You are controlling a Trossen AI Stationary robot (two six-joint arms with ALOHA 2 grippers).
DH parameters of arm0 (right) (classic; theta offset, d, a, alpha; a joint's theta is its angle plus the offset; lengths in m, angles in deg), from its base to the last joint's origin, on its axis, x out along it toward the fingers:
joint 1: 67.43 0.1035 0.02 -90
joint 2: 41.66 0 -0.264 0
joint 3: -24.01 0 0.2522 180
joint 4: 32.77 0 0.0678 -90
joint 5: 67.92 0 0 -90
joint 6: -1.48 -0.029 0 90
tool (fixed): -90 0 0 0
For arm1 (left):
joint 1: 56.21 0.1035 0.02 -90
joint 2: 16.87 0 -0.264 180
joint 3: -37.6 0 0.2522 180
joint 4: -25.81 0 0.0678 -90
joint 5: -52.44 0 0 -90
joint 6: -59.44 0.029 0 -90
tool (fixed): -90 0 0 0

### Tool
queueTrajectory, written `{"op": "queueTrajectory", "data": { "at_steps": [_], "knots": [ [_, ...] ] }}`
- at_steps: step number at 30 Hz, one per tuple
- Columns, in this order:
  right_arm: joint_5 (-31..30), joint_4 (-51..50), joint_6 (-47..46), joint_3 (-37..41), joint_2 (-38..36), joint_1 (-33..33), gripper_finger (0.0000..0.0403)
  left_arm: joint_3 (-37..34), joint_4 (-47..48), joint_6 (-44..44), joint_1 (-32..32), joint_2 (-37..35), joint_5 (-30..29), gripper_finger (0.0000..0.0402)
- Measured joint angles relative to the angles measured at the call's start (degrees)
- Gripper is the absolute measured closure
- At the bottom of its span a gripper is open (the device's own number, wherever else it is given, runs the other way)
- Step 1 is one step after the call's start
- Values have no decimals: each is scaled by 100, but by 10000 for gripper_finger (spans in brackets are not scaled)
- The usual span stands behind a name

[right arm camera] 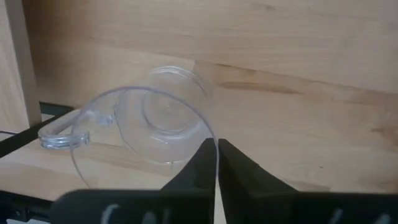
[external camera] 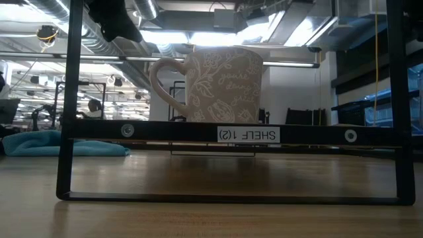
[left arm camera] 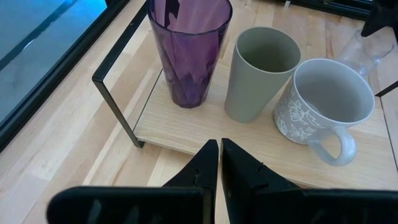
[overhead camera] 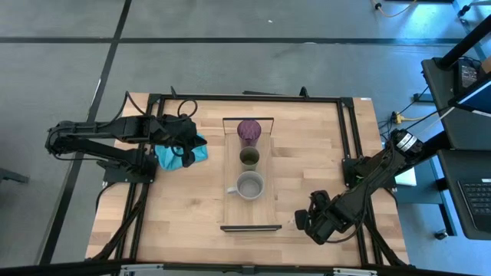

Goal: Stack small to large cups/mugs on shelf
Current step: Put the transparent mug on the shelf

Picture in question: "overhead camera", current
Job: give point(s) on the white box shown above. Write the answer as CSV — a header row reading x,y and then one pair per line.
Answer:
x,y
408,177

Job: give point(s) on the black rail with silver brackets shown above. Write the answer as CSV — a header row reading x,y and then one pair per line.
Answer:
x,y
245,269

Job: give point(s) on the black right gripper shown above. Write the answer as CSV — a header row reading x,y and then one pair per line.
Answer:
x,y
326,220

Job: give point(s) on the grey chair leg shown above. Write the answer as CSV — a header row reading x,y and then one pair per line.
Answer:
x,y
13,176

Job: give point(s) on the black laptop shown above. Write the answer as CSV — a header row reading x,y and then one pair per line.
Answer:
x,y
477,203

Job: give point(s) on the purple ribbed tumbler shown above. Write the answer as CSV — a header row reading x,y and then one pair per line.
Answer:
x,y
249,130

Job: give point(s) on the wooden tray with black ends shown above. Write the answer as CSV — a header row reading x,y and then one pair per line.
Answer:
x,y
249,214

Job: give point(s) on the black caster wheel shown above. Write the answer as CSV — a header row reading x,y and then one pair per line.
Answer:
x,y
441,235

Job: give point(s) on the yellow power strip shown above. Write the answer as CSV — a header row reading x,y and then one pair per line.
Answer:
x,y
397,117

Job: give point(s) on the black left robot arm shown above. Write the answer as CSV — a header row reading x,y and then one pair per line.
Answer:
x,y
96,132

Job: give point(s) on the black diagonal pole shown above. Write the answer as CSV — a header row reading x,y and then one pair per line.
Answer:
x,y
466,44

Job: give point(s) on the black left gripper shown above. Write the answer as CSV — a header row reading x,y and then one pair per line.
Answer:
x,y
174,132

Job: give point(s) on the small black device with screen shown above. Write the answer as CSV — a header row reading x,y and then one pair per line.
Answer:
x,y
468,76

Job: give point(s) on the blue cloth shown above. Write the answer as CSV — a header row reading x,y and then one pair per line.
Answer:
x,y
172,161

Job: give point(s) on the olive green cup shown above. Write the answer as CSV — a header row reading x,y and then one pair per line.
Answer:
x,y
249,158

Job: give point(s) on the black side desk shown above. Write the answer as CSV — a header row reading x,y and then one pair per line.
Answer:
x,y
456,122

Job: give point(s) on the black aluminium table frame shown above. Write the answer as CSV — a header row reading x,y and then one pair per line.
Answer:
x,y
249,97

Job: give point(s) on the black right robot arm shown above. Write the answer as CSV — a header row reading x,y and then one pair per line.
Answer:
x,y
376,180

